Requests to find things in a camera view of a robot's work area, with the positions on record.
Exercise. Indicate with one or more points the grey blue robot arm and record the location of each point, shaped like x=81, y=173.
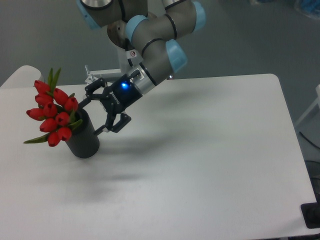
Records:
x=149, y=52

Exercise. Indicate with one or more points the white metal base bracket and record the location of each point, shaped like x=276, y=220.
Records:
x=110, y=75

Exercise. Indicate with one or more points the black device at table edge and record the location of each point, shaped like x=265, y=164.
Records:
x=311, y=215

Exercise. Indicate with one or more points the white chair armrest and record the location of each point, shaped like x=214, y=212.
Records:
x=23, y=77

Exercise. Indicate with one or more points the black ribbed cylindrical vase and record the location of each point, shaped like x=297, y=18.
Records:
x=83, y=143

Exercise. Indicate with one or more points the red tulip bouquet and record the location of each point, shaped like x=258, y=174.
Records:
x=57, y=111

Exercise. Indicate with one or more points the white frame at right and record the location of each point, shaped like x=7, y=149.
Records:
x=310, y=112

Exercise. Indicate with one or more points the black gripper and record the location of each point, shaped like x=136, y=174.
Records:
x=114, y=99

